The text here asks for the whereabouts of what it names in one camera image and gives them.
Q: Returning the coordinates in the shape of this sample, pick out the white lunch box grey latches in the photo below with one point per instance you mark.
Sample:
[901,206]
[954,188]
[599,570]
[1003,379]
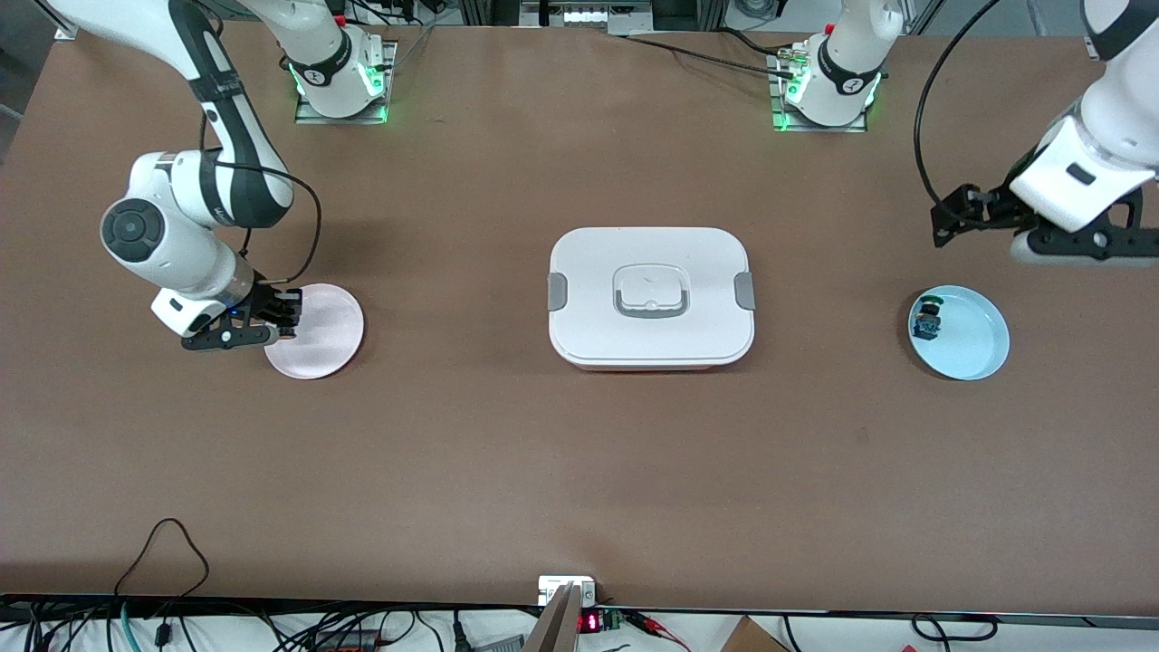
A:
[652,263]

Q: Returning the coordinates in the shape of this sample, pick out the white rack device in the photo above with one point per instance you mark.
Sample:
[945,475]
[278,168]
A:
[589,14]

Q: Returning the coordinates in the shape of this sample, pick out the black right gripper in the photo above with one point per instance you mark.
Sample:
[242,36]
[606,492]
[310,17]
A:
[260,300]

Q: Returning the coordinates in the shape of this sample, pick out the brown cardboard piece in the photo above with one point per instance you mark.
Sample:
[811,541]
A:
[751,638]

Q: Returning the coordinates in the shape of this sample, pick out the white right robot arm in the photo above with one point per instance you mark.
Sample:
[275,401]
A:
[172,244]

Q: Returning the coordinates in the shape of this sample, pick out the silver camera mount bracket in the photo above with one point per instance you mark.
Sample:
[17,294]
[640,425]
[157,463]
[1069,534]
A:
[563,616]

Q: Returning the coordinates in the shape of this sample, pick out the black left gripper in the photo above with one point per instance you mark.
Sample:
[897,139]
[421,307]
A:
[993,206]

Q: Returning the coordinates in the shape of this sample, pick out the light blue round plate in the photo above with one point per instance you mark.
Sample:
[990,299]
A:
[969,335]

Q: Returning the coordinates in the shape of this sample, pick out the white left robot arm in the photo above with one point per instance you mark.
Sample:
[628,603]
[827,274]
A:
[1087,172]

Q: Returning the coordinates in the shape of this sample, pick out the red digit display module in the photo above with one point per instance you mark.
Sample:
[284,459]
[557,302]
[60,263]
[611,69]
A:
[590,623]

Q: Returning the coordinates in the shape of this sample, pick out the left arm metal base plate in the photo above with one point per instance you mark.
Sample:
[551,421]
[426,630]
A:
[815,128]

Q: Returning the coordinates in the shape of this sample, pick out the pink round plate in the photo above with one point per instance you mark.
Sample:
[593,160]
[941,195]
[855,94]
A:
[326,344]

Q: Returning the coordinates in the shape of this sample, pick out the grey power adapter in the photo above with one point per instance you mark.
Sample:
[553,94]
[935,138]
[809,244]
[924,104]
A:
[493,645]

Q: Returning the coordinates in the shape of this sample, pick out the black table edge rail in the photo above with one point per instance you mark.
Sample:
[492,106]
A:
[272,602]

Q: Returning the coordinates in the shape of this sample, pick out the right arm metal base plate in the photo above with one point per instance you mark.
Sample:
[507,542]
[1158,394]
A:
[312,116]

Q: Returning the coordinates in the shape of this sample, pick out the aluminium rack frame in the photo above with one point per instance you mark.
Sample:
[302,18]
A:
[489,11]

